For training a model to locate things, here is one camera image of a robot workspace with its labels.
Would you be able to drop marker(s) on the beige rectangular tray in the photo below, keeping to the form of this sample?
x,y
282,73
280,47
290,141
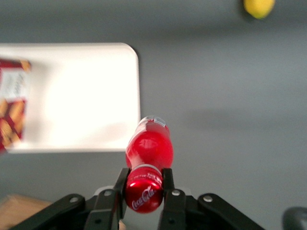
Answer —
x,y
84,95

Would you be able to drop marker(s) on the yellow lemon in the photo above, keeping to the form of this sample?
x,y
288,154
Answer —
x,y
259,7

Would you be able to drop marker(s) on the wooden drawer cabinet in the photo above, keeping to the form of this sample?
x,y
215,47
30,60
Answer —
x,y
19,212

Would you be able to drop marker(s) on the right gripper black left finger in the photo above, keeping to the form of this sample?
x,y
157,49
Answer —
x,y
105,208

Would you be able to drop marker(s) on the red biscuit box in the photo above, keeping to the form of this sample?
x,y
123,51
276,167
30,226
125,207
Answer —
x,y
12,115

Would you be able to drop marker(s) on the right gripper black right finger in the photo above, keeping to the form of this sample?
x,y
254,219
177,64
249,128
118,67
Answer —
x,y
175,208

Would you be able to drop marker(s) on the red coke bottle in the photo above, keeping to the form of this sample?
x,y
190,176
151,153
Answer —
x,y
148,148

